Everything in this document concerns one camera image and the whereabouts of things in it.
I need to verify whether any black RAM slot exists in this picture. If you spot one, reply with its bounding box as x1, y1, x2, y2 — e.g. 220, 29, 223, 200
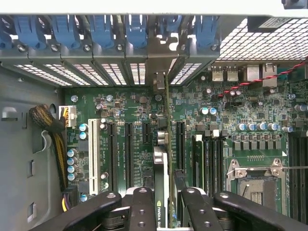
205, 137, 213, 193
288, 131, 299, 222
218, 137, 225, 193
298, 131, 308, 222
211, 137, 218, 193

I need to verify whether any CPU socket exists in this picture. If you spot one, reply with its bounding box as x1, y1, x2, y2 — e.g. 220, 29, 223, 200
226, 158, 289, 216

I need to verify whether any black power connector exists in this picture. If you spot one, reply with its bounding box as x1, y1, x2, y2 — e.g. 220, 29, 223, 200
61, 186, 78, 214

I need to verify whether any white expansion slot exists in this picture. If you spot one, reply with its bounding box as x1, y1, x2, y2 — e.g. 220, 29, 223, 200
88, 118, 100, 196

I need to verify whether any short black expansion slot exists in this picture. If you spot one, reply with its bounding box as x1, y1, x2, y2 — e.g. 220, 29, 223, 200
142, 122, 152, 143

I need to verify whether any green motherboard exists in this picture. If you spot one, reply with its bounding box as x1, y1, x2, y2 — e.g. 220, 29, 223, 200
63, 63, 308, 231

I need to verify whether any white power connector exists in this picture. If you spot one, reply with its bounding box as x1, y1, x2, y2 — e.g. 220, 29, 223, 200
58, 105, 77, 128

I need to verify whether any silver USB port block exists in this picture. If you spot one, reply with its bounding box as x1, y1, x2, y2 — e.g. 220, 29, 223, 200
211, 65, 226, 83
226, 65, 240, 83

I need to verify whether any open PC case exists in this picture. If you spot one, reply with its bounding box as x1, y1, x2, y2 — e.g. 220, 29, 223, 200
0, 13, 308, 231

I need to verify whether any silver network port block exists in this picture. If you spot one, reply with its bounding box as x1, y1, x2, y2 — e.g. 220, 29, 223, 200
244, 63, 278, 88

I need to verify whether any blue slot clip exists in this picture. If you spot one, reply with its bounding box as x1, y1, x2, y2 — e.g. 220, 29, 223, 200
50, 14, 81, 49
13, 14, 46, 51
89, 14, 115, 49
125, 14, 148, 48
194, 14, 219, 48
161, 14, 183, 37

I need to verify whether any grey parts rack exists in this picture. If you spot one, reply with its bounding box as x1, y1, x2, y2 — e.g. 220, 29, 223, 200
281, 0, 308, 10

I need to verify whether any braided black power cable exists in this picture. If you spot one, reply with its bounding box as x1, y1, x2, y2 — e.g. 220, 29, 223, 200
28, 103, 68, 191

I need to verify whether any red and black twisted wire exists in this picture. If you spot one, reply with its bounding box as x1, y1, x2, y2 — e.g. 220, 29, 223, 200
217, 60, 308, 98

